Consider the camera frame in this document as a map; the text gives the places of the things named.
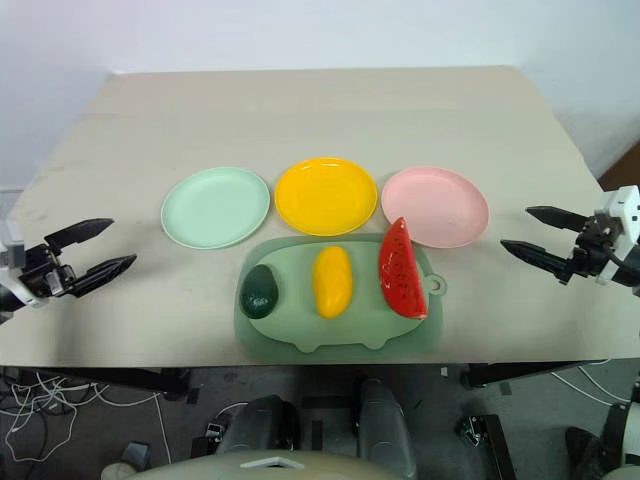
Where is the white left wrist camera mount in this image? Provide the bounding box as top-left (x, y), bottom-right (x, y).
top-left (0, 238), bottom-right (44, 309)

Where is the pink plate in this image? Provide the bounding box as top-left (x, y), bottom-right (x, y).
top-left (380, 166), bottom-right (491, 250)

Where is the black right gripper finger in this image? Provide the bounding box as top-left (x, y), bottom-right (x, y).
top-left (525, 205), bottom-right (587, 233)
top-left (499, 239), bottom-right (572, 286)

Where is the white floor cable tangle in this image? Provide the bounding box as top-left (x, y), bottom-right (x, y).
top-left (0, 375), bottom-right (174, 466)

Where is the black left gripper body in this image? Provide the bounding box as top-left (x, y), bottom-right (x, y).
top-left (20, 241), bottom-right (80, 301)

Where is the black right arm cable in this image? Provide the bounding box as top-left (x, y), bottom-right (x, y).
top-left (605, 238), bottom-right (640, 267)

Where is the black floor stand base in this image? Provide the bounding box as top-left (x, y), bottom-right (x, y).
top-left (458, 413), bottom-right (518, 480)

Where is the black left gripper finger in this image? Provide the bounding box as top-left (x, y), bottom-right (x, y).
top-left (73, 253), bottom-right (138, 299)
top-left (44, 217), bottom-right (116, 257)

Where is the beige robot torso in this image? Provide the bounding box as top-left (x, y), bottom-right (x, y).
top-left (101, 446), bottom-right (417, 480)

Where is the yellow plate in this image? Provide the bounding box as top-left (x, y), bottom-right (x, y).
top-left (273, 157), bottom-right (379, 238)

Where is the red watermelon slice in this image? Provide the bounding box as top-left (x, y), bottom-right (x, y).
top-left (377, 215), bottom-right (431, 322)

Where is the dark green avocado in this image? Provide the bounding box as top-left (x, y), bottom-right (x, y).
top-left (241, 264), bottom-right (280, 320)

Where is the yellow mango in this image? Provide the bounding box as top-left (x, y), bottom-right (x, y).
top-left (311, 245), bottom-right (355, 321)

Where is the dark rounded robot leg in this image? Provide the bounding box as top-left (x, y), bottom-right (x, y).
top-left (213, 394), bottom-right (302, 457)
top-left (355, 377), bottom-right (418, 479)

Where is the black table frame beam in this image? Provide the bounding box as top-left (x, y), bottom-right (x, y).
top-left (0, 366), bottom-right (192, 402)
top-left (460, 357), bottom-right (640, 390)

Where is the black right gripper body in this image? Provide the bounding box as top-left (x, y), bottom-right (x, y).
top-left (568, 211), bottom-right (627, 282)

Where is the white stand post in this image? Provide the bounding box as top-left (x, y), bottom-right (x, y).
top-left (598, 379), bottom-right (640, 480)

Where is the green pig-shaped silicone mat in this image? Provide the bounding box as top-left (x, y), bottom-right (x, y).
top-left (233, 231), bottom-right (448, 363)

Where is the light green plate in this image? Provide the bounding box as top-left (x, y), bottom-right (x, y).
top-left (160, 166), bottom-right (272, 251)

